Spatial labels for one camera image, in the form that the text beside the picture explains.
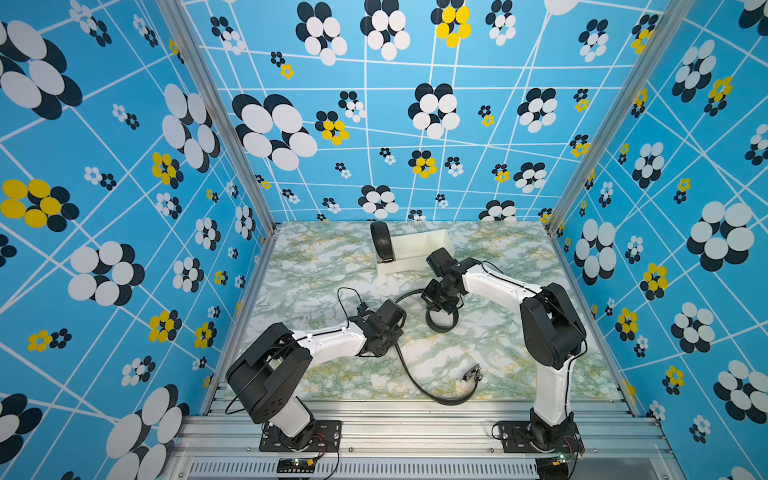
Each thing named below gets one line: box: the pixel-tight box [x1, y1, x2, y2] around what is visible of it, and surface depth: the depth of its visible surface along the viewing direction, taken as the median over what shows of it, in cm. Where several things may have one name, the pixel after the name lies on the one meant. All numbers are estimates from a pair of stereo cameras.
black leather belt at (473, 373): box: [395, 288, 483, 406], surface depth 82 cm
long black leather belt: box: [370, 220, 395, 263], surface depth 99 cm
